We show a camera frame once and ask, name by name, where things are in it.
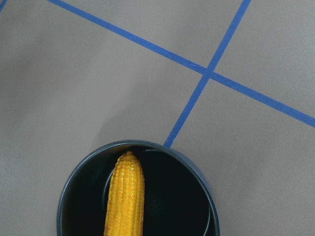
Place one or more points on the yellow plastic corn cob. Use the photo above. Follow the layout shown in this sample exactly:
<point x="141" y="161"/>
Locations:
<point x="125" y="205"/>

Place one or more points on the blue tape center vertical line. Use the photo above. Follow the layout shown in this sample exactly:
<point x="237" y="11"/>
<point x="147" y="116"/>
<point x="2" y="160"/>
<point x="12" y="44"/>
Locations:
<point x="206" y="74"/>

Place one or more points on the blue tape vertical line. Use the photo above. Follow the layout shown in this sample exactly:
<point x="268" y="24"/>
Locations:
<point x="2" y="4"/>
<point x="206" y="74"/>

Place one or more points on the blue tape upper horizontal line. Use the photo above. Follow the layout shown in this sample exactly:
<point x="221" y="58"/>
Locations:
<point x="249" y="92"/>

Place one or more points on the blue tape left vertical line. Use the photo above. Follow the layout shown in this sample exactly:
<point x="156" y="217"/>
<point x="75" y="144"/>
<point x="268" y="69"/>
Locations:
<point x="2" y="4"/>

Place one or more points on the dark pot with purple handle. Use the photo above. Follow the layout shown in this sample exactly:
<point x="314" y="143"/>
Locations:
<point x="178" y="199"/>

